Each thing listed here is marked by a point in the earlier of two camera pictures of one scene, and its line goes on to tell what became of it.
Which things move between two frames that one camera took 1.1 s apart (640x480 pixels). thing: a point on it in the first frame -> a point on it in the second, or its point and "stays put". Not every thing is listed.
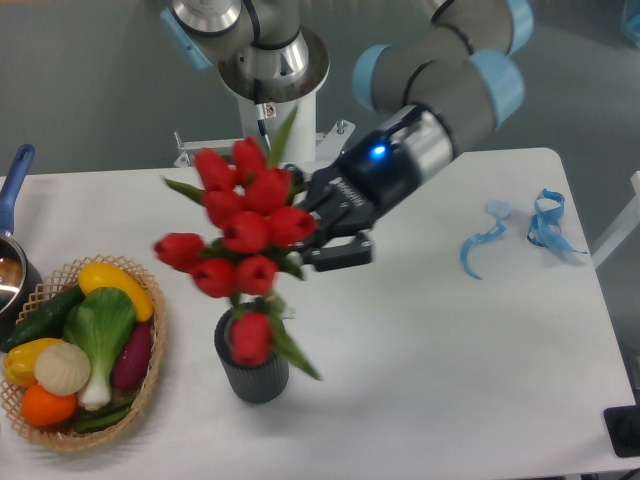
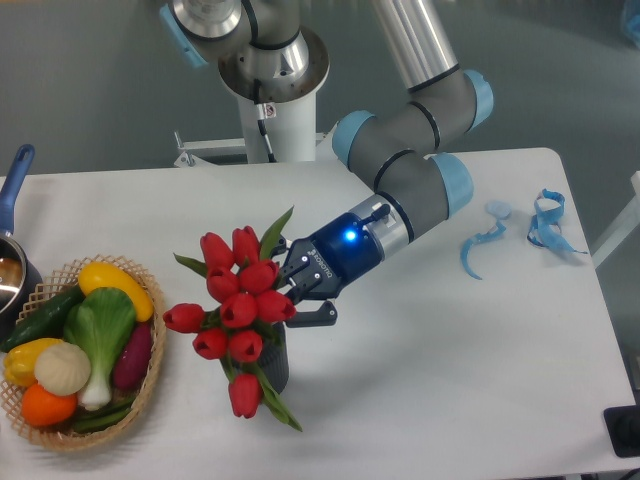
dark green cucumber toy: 47,323 stays put
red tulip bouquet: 251,232 -> 244,306
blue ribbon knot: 545,231 stays put
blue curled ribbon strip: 500,210 stays put
